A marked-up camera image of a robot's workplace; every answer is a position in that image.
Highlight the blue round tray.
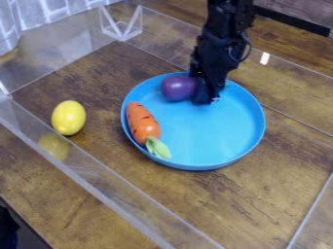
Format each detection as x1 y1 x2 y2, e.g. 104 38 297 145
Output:
124 74 265 171

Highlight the clear acrylic back wall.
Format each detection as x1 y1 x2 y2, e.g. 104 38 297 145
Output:
102 6 333 139

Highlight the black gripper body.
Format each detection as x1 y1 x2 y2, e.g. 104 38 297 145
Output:
192 0 256 85

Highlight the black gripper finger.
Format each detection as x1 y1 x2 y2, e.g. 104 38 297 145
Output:
189 54 201 77
192 79 225 105

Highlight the clear acrylic corner bracket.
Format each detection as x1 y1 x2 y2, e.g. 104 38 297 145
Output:
99 6 144 42

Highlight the yellow toy lemon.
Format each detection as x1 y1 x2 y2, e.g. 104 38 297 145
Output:
51 100 86 135

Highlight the orange toy carrot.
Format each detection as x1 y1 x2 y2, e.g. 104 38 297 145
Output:
126 101 172 159

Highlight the black bar on background table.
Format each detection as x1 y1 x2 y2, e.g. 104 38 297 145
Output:
256 6 331 37

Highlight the clear acrylic wall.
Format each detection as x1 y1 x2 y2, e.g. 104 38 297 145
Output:
102 6 333 139
0 93 225 249

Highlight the purple toy eggplant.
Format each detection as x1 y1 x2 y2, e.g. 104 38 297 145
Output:
162 76 198 101

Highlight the clear acrylic front wall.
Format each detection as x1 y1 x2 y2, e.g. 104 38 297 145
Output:
0 93 225 249

